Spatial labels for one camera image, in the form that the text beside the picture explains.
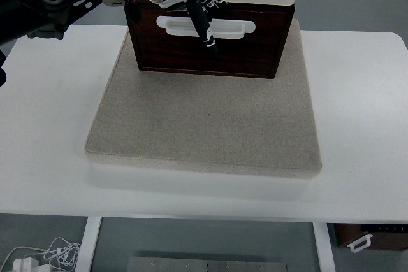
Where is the dark wooden cabinet frame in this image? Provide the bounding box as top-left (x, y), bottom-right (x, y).
top-left (123, 0), bottom-right (296, 80)

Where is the white box handle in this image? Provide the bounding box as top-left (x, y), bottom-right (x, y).
top-left (347, 233), bottom-right (374, 254)

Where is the white cable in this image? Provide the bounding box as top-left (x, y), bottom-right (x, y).
top-left (0, 236), bottom-right (82, 272)

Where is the white drawer handle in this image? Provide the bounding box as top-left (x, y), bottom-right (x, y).
top-left (156, 15), bottom-right (256, 39)

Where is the white table leg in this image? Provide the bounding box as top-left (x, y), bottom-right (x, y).
top-left (312, 222), bottom-right (336, 272)
top-left (76, 217), bottom-right (103, 272)

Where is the grey fabric mat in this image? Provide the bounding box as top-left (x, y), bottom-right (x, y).
top-left (84, 18), bottom-right (323, 180)

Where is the brown wooden box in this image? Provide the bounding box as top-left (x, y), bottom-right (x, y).
top-left (333, 223), bottom-right (408, 252)

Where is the white charger plug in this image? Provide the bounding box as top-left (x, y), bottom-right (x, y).
top-left (12, 257), bottom-right (40, 272)

